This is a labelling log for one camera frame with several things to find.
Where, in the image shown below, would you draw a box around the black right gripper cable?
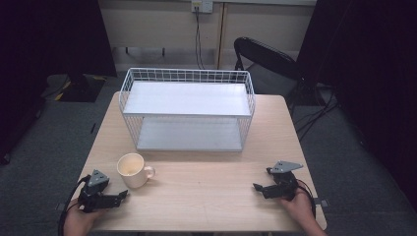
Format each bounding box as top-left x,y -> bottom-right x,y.
295,178 -> 318,220

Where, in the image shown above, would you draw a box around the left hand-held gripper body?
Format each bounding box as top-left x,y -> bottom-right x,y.
77,168 -> 111,213

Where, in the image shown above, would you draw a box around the dark curtain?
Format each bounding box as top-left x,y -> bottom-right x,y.
295,0 -> 417,212
0,0 -> 118,165

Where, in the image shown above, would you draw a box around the black floor cables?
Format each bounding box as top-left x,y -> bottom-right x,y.
294,86 -> 342,143

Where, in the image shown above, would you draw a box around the person's left hand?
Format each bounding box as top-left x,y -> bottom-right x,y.
63,205 -> 106,236

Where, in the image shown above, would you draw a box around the black wall cable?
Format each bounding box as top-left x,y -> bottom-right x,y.
194,6 -> 207,71

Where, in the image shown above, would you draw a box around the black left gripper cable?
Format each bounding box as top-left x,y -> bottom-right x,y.
57,174 -> 91,236

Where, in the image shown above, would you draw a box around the person's right hand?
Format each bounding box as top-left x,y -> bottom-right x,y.
279,191 -> 317,228

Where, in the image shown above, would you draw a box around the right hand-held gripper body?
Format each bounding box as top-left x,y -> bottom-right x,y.
266,160 -> 304,202

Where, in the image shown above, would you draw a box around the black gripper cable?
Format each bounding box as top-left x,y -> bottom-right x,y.
295,178 -> 318,220
57,174 -> 91,236

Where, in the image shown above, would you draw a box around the black stand base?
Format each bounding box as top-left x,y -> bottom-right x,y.
39,73 -> 107,103

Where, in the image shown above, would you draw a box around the white wire shelf rack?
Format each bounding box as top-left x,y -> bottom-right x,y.
118,67 -> 257,152

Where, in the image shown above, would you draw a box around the black chair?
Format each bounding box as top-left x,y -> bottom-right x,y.
233,36 -> 326,109

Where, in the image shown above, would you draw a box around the wooden wall strip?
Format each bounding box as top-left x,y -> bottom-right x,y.
213,3 -> 228,70

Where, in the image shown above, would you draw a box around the cream ceramic mug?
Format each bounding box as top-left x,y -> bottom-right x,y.
116,152 -> 156,190

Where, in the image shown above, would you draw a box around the white wall socket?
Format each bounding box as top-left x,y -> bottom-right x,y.
191,0 -> 214,15

